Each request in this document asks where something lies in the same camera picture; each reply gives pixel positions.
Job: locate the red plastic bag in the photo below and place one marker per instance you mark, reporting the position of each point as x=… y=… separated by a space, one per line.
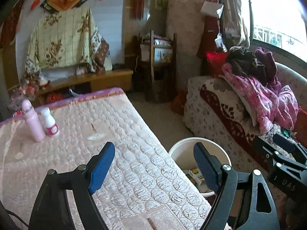
x=54 y=98

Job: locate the pink quilted bedspread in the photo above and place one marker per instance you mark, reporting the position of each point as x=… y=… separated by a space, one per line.
x=120 y=136

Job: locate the dark wooden chair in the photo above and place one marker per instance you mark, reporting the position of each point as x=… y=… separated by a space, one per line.
x=153 y=76

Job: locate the black device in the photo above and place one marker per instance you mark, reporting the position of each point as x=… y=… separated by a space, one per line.
x=117 y=67

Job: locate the white printed carton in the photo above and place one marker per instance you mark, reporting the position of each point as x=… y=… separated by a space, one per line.
x=160 y=52

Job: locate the red white figurine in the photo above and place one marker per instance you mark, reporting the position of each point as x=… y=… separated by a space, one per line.
x=44 y=81

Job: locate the red hanging ornament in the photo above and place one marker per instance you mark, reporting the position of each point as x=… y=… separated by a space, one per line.
x=139 y=0

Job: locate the dark brown garment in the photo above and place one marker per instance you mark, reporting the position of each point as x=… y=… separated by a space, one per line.
x=242 y=62

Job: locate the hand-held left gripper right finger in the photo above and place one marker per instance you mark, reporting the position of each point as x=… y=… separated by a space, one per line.
x=206 y=170

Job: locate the white pillow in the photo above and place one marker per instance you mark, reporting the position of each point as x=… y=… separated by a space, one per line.
x=244 y=103

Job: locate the red shiny cushion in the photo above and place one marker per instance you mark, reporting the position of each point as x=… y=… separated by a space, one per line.
x=215 y=61

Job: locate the small white bottle pink label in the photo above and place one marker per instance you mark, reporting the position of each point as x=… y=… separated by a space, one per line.
x=49 y=122

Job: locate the floral beige cloth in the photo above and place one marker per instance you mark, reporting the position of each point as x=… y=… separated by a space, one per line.
x=64 y=38

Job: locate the maroon garment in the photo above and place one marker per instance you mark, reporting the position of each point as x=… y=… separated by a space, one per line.
x=269 y=62

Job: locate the red patterned blanket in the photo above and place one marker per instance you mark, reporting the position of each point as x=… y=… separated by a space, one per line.
x=227 y=110

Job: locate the window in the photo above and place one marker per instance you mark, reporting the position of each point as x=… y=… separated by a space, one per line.
x=275 y=16

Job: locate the orange red net bag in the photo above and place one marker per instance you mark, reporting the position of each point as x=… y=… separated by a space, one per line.
x=179 y=103

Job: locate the floral covered sofa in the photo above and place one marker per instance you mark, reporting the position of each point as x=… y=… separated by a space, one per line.
x=199 y=115

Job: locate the white box with rainbow print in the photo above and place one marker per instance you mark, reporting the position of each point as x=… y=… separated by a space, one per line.
x=194 y=173

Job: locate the low wooden cabinet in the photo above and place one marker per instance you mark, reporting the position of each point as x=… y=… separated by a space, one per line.
x=108 y=79

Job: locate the pink floral garment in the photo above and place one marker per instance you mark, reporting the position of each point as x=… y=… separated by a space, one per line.
x=261 y=95

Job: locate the pink artificial flowers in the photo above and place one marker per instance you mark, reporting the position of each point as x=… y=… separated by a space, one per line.
x=30 y=87

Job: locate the dark red hanging cloth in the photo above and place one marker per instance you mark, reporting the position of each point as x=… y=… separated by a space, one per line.
x=208 y=36

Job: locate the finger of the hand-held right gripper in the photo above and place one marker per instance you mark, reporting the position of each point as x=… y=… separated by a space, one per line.
x=284 y=142
x=287 y=179

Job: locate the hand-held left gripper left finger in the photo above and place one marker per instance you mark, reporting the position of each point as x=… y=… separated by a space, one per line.
x=100 y=170

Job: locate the beige curtain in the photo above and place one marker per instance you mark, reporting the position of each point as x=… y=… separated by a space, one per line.
x=236 y=16

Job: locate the white plastic bucket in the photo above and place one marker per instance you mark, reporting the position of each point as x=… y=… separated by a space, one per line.
x=182 y=153

